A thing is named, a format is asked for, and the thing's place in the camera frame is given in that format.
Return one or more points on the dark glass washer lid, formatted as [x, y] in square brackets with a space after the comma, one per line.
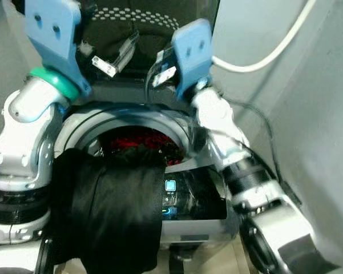
[142, 20]

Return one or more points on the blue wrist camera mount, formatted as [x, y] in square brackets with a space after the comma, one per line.
[51, 40]
[193, 57]

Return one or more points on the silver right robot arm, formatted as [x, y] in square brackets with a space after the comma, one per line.
[257, 200]

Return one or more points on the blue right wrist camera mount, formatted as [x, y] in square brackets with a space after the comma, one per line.
[193, 57]

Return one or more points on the grey top-load washing machine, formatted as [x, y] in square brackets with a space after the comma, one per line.
[194, 200]

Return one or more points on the red garment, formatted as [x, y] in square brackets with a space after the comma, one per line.
[142, 140]

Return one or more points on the black garment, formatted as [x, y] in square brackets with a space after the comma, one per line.
[108, 211]

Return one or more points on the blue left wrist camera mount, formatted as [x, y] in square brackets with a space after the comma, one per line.
[51, 40]

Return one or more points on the clear plastic clip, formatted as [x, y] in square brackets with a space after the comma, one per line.
[117, 57]

